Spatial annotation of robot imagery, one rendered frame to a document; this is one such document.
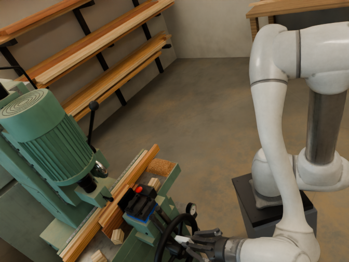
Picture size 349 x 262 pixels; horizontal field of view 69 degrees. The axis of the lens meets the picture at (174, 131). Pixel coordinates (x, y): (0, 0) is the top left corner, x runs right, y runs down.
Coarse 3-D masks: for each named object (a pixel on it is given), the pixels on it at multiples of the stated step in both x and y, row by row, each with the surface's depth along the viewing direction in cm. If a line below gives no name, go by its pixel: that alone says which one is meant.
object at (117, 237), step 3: (114, 231) 101; (117, 231) 101; (120, 231) 101; (114, 234) 100; (117, 234) 99; (120, 234) 100; (123, 234) 102; (114, 237) 99; (117, 237) 98; (120, 237) 100; (123, 237) 102; (111, 240) 98; (114, 240) 98; (117, 240) 98; (120, 240) 99; (114, 243) 100; (117, 243) 100; (120, 243) 100
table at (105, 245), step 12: (144, 180) 123; (168, 180) 120; (156, 192) 115; (168, 216) 107; (120, 228) 106; (132, 228) 104; (96, 240) 105; (108, 240) 103; (132, 240) 104; (144, 240) 102; (156, 240) 101; (84, 252) 102; (108, 252) 99; (120, 252) 99
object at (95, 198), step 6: (78, 186) 108; (102, 186) 104; (78, 192) 106; (84, 192) 104; (96, 192) 102; (102, 192) 103; (108, 192) 106; (84, 198) 107; (90, 198) 102; (96, 198) 101; (102, 198) 103; (96, 204) 104; (102, 204) 104
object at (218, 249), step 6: (216, 240) 79; (222, 240) 75; (216, 246) 74; (222, 246) 73; (210, 252) 77; (216, 252) 74; (222, 252) 72; (210, 258) 76; (216, 258) 74; (222, 258) 72
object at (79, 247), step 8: (152, 152) 133; (144, 160) 129; (136, 168) 126; (144, 168) 129; (136, 176) 125; (128, 184) 121; (96, 224) 107; (88, 232) 104; (96, 232) 108; (80, 240) 102; (88, 240) 105; (72, 248) 101; (80, 248) 102; (72, 256) 99
